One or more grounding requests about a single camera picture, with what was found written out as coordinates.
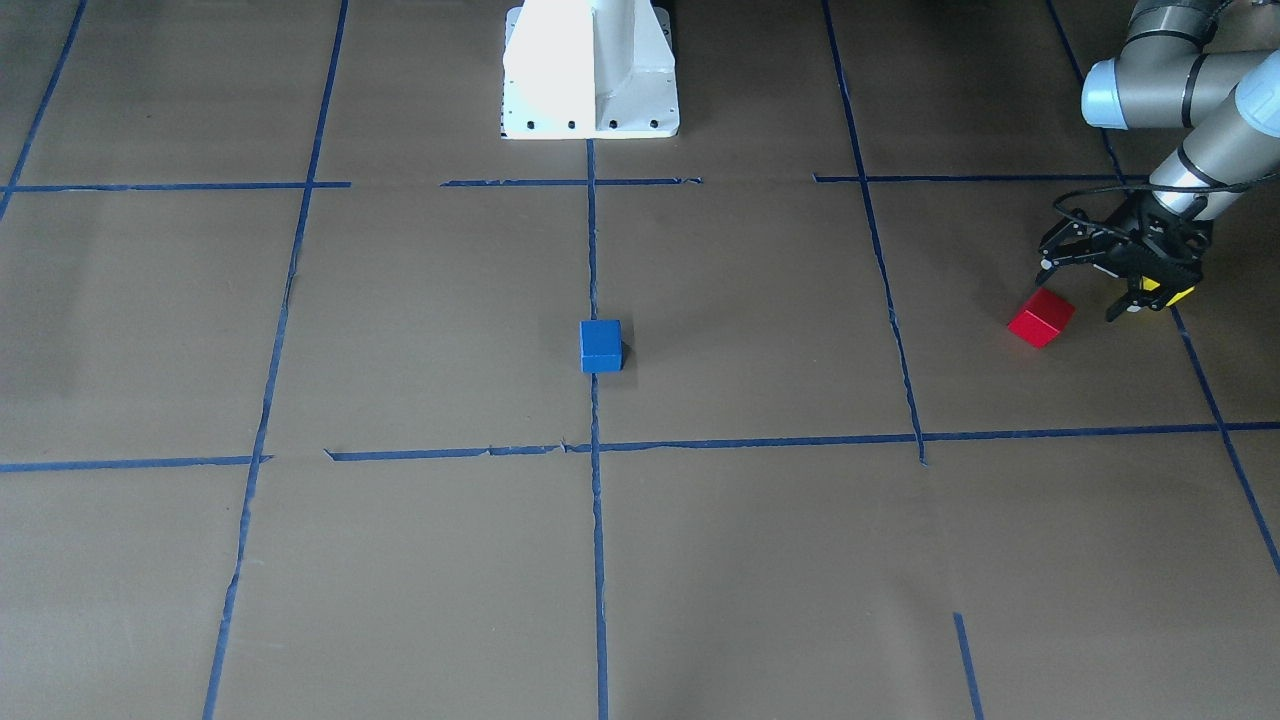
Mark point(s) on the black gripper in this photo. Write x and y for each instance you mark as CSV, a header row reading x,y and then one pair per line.
x,y
1137,224

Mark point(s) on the red cube block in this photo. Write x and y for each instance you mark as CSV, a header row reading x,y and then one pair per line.
x,y
1042,318

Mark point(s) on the blue cube block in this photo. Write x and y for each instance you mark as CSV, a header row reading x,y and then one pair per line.
x,y
601,346

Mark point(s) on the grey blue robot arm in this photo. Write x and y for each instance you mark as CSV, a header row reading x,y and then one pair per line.
x,y
1164,77

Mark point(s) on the white pedestal column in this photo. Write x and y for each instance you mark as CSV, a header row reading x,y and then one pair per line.
x,y
580,70

